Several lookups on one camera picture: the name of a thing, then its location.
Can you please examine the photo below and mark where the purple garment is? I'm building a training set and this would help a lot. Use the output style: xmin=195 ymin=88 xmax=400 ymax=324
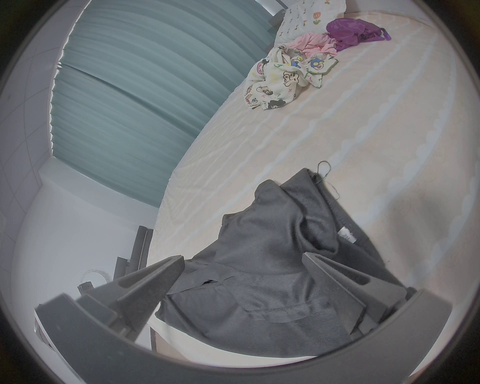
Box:
xmin=325 ymin=18 xmax=392 ymax=52

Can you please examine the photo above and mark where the bed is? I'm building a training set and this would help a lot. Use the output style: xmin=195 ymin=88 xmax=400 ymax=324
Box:
xmin=147 ymin=8 xmax=480 ymax=372

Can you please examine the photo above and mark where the black T-shirt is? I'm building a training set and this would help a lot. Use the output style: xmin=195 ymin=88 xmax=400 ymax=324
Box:
xmin=155 ymin=160 xmax=409 ymax=357

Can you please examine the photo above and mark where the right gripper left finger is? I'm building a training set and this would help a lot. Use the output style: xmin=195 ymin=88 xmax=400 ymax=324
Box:
xmin=79 ymin=255 xmax=186 ymax=334

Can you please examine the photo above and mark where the black chest of drawers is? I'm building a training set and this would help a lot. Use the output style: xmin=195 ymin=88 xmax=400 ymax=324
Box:
xmin=113 ymin=226 xmax=154 ymax=283

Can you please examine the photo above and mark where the white printed garment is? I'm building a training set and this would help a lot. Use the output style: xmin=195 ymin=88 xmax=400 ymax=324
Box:
xmin=244 ymin=44 xmax=339 ymax=112

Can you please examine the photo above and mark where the pink garment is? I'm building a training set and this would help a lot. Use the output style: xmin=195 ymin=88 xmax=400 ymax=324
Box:
xmin=288 ymin=32 xmax=339 ymax=58

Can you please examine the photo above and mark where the white printed pillow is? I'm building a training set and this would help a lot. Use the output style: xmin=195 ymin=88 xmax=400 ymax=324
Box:
xmin=279 ymin=0 xmax=347 ymax=41

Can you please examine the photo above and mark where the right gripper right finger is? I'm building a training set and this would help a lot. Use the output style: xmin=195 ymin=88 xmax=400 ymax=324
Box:
xmin=302 ymin=252 xmax=416 ymax=335

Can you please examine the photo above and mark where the grey bedside table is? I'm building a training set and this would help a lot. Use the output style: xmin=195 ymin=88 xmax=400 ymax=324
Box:
xmin=268 ymin=0 xmax=289 ymax=29

